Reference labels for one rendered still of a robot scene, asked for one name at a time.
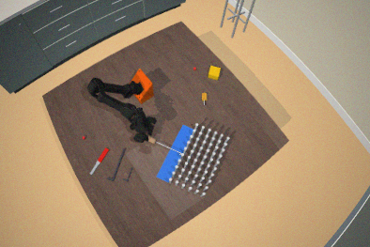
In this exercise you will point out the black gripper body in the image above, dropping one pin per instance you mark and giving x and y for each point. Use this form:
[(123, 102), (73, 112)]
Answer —
[(140, 137)]

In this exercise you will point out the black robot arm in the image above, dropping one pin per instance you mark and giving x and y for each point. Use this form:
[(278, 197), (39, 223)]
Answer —
[(136, 116)]

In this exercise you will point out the blue rectangular strip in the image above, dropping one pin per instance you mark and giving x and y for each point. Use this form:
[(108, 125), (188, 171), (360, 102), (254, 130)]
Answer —
[(173, 156)]

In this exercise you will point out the tan wooden-handled tool with thin metal shaft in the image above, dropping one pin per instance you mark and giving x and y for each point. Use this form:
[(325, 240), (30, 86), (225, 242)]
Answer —
[(153, 140)]

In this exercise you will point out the yellow ribbed screwdriver handle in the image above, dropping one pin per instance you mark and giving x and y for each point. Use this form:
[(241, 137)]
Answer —
[(204, 97)]

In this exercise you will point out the yellow box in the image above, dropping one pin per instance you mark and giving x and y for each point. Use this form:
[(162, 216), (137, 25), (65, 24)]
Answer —
[(214, 72)]

